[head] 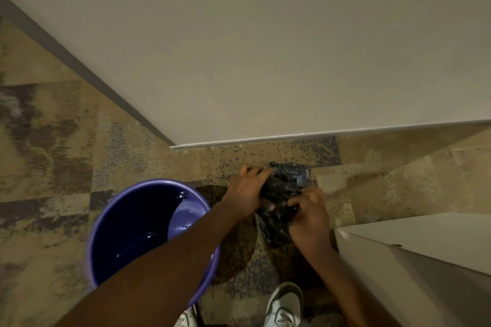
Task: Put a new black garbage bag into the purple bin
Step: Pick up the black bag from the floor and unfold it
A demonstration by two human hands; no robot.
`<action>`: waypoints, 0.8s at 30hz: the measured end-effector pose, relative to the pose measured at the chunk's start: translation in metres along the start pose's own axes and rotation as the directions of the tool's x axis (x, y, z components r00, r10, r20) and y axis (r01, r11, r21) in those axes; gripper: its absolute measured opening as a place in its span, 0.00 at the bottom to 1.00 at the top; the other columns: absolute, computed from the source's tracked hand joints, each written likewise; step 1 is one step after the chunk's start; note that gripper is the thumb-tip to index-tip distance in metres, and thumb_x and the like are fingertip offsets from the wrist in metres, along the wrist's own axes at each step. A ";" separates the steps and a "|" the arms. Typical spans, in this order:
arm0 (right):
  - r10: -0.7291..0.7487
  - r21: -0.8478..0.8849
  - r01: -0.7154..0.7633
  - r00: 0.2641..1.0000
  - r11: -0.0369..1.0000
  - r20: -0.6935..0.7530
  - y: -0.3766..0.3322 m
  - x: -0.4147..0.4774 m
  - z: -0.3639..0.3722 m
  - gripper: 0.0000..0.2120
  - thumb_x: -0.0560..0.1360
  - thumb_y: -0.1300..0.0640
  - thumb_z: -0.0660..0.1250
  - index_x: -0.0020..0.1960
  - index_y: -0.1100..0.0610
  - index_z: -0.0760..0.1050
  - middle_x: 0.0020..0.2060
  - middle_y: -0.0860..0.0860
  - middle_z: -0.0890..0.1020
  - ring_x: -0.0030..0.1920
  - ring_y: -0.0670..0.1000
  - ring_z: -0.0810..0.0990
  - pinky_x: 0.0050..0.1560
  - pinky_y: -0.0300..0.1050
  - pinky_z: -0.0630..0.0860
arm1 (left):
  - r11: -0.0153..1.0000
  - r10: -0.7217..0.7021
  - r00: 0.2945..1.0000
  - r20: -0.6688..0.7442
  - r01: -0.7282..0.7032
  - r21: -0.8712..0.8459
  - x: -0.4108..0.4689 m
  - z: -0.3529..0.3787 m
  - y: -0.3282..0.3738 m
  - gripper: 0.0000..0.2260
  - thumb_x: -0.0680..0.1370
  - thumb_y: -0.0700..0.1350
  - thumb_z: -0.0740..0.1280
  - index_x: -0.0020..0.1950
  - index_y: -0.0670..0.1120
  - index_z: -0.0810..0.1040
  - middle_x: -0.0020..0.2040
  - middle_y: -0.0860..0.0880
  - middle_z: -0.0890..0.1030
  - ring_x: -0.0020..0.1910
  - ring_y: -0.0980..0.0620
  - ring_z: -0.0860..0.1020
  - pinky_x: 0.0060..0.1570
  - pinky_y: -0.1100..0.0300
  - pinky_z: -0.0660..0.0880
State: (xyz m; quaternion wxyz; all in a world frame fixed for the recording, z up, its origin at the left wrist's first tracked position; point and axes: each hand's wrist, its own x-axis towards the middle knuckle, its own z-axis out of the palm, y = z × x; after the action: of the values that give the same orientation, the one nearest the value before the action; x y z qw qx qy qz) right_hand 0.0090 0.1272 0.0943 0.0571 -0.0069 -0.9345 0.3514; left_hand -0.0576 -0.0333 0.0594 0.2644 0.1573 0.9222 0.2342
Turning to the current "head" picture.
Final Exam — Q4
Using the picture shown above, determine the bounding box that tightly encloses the person's white left shoe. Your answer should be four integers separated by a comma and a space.
174, 306, 200, 327

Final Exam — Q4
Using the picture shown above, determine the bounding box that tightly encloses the blue plastic trash bin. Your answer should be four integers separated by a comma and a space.
86, 179, 221, 310

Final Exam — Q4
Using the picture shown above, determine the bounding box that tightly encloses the person's white right shoe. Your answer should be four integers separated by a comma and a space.
263, 282, 304, 327

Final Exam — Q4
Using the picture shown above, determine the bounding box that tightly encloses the person's right hand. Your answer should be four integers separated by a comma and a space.
287, 186, 333, 258

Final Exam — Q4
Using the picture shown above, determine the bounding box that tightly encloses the person's white shoe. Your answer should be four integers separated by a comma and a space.
174, 306, 200, 327
263, 282, 304, 327

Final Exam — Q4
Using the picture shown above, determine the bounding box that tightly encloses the person's left hand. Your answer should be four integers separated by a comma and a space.
221, 165, 275, 222

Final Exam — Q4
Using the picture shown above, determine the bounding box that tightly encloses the black plastic trash bag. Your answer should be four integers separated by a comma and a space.
254, 162, 313, 249

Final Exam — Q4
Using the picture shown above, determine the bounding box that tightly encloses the white cabinet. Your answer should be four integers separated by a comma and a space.
334, 213, 491, 327

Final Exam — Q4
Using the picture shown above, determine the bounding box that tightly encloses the person's left forearm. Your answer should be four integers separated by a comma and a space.
54, 200, 240, 327

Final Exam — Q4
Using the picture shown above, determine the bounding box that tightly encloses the person's right forearm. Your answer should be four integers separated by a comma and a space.
303, 242, 403, 327

